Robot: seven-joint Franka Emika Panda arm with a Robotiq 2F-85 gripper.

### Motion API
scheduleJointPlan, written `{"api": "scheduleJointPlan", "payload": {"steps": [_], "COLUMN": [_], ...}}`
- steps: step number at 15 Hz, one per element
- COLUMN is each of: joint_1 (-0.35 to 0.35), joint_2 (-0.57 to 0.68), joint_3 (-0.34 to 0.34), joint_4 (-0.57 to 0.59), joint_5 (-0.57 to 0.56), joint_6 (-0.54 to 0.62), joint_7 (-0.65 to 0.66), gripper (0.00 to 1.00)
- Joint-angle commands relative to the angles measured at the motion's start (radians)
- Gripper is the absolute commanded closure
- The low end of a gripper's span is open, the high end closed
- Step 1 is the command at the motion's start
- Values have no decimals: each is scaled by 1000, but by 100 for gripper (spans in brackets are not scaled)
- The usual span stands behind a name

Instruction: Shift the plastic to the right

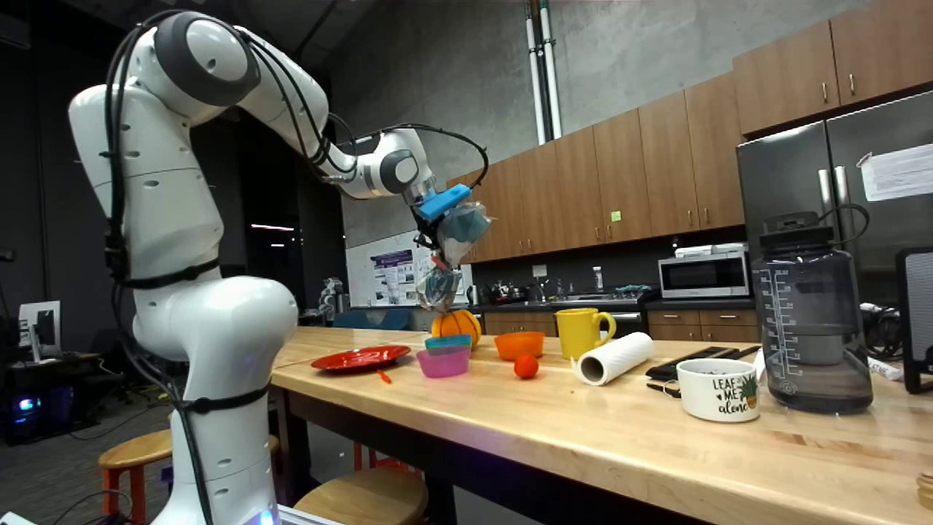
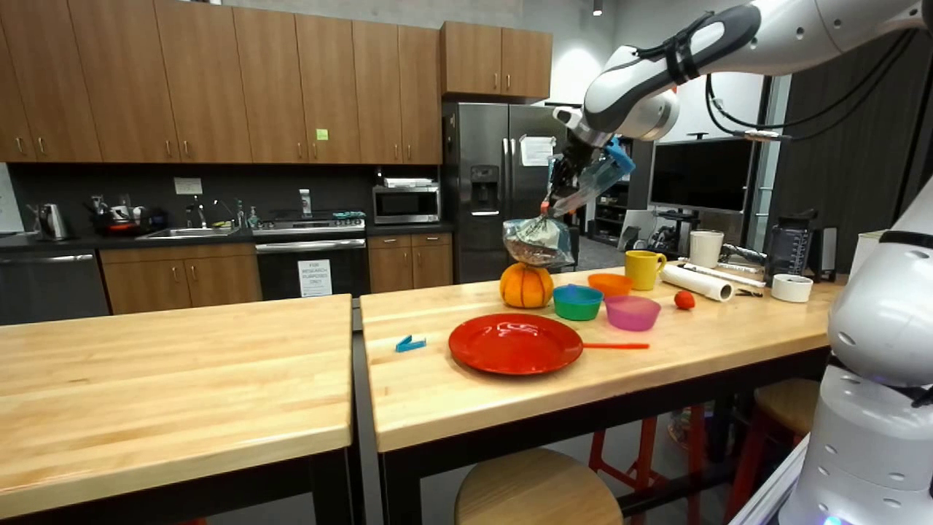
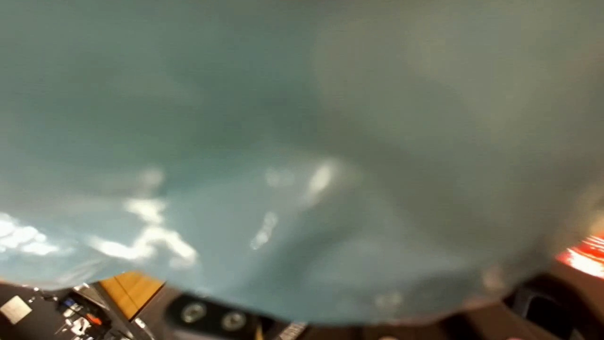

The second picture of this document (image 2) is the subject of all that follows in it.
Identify orange pumpkin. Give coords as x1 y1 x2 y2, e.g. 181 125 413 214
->
497 259 557 313

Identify brown cabinet above refrigerator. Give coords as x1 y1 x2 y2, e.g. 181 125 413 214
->
438 20 554 101

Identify brown wall cabinets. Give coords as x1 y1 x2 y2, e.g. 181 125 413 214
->
0 0 446 166

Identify clear teal plastic bag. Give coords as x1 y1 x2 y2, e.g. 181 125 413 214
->
500 158 624 272

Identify white cup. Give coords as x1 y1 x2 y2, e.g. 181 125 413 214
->
688 228 725 269

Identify thin orange stick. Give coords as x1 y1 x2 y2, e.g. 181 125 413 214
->
579 338 652 352

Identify kitchen sink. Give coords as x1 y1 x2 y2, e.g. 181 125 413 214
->
134 225 241 246

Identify silver microwave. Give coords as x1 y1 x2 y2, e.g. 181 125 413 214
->
370 185 442 228

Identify black oven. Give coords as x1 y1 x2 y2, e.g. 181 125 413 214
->
254 233 370 300

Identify yellow mug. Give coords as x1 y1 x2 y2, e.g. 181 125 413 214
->
621 249 669 294

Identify stainless steel dishwasher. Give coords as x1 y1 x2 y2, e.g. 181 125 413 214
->
0 249 109 327

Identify round wooden stool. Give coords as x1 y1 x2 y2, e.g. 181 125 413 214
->
451 446 624 525

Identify teal bowl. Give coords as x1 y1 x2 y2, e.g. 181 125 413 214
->
551 284 604 323

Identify white box on microwave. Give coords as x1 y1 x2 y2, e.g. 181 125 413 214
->
382 176 439 192

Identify paper sheet on refrigerator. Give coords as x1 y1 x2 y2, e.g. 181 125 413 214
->
518 134 558 169

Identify red-legged wooden stool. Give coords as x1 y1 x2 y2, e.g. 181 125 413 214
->
585 403 710 525

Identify white printed bowl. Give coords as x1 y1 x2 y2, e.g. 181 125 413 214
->
770 272 815 304

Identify black flat tray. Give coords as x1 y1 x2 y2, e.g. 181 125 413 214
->
723 243 770 269

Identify stainless steel refrigerator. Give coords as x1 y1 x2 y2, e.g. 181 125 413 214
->
442 99 567 285

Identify brown base cabinet wide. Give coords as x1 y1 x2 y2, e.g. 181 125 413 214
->
98 243 263 314

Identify dark transparent water jug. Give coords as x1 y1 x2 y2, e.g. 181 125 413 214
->
763 217 815 285

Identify brown base cabinet narrow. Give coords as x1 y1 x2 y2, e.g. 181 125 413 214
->
363 231 455 294

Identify pink bowl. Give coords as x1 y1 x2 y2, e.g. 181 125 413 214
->
604 294 663 335

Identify red plate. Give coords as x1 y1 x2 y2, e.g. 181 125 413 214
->
446 313 585 380

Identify paper sheet on oven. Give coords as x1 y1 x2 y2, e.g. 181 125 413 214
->
293 256 335 300

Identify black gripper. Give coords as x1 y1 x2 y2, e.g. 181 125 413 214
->
537 125 598 218

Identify orange bowl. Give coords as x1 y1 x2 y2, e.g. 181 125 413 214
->
585 272 634 304

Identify silver kettle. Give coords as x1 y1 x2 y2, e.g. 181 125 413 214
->
35 202 70 243

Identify black monitor screen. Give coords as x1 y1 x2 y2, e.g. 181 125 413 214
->
647 136 758 214

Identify white paper towel roll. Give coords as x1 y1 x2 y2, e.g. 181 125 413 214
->
658 259 738 306

